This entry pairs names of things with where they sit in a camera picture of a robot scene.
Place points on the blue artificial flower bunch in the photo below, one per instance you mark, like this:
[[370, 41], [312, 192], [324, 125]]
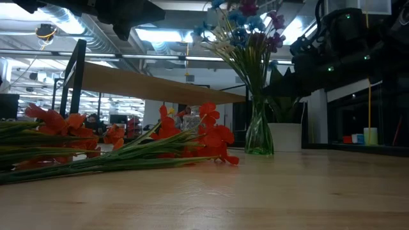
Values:
[[238, 16]]

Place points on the white artificial flower bunch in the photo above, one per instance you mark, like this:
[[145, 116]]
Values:
[[222, 46]]

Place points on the green glass vase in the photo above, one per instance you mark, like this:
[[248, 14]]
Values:
[[259, 137]]

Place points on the red artificial flower bunch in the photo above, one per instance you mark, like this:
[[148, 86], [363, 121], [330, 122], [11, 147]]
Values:
[[214, 135], [54, 123]]

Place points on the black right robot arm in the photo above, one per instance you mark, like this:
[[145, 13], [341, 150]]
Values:
[[367, 38]]

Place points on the long LED light bar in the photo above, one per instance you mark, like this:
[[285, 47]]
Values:
[[153, 57]]

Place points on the snake plant in white pot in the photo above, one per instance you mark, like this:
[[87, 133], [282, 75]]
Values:
[[284, 137]]

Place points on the black round ceiling device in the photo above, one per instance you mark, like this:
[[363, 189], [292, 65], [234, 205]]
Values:
[[45, 31]]

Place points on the red cup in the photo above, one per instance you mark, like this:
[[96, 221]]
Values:
[[347, 140]]

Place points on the white cup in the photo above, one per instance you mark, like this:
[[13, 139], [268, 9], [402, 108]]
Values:
[[354, 139]]

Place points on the blue cup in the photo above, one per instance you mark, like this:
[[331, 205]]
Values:
[[360, 139]]

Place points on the pale green cup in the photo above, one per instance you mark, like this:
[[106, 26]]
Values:
[[370, 136]]

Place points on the thin red rod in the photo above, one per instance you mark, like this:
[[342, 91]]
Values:
[[397, 131]]

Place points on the person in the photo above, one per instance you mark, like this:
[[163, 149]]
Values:
[[94, 122], [186, 111]]

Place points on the black monitor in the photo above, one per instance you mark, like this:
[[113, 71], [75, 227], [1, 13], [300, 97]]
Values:
[[9, 107]]

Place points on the wooden shelf black metal frame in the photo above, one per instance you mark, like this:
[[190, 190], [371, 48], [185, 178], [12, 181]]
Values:
[[128, 83]]

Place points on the black aluminium table frame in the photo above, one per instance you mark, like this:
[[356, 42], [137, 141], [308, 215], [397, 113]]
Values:
[[367, 149]]

